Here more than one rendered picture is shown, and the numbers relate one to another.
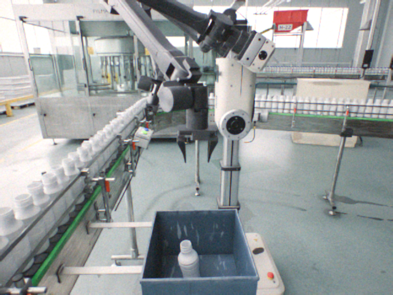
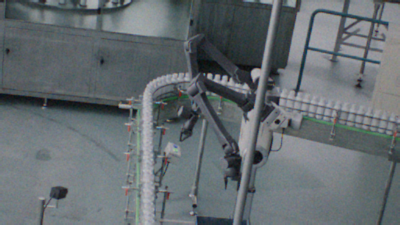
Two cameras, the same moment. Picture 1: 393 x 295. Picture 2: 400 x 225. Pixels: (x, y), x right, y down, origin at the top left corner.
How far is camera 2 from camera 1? 375 cm
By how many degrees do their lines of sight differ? 5
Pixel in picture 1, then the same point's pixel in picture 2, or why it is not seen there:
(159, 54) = (220, 137)
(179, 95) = (230, 163)
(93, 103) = (9, 31)
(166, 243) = not seen: outside the picture
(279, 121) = (315, 130)
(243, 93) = (263, 135)
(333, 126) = (380, 146)
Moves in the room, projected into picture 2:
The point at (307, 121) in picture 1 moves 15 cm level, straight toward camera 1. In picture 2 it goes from (350, 136) to (345, 142)
